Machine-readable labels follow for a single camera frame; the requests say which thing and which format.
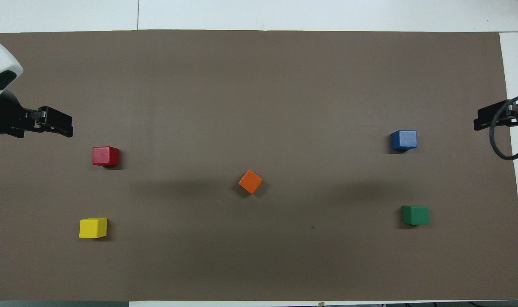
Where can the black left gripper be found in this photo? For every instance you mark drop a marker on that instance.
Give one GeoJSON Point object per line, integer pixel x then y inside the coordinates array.
{"type": "Point", "coordinates": [7, 117]}

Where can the red cube block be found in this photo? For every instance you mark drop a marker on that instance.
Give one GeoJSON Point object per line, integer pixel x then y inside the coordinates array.
{"type": "Point", "coordinates": [105, 156]}

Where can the blue cube block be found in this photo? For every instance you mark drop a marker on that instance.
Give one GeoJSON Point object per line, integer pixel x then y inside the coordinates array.
{"type": "Point", "coordinates": [404, 140]}

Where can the yellow cube block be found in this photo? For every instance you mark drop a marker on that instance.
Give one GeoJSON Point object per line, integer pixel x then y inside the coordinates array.
{"type": "Point", "coordinates": [93, 227]}

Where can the green cube block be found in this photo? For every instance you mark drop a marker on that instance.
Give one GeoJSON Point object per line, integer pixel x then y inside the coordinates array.
{"type": "Point", "coordinates": [415, 215]}

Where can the orange cube block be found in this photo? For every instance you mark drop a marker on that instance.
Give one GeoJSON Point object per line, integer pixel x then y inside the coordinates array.
{"type": "Point", "coordinates": [250, 181]}

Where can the brown table mat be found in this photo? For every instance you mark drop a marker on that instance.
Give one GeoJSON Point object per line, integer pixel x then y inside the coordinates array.
{"type": "Point", "coordinates": [259, 85]}

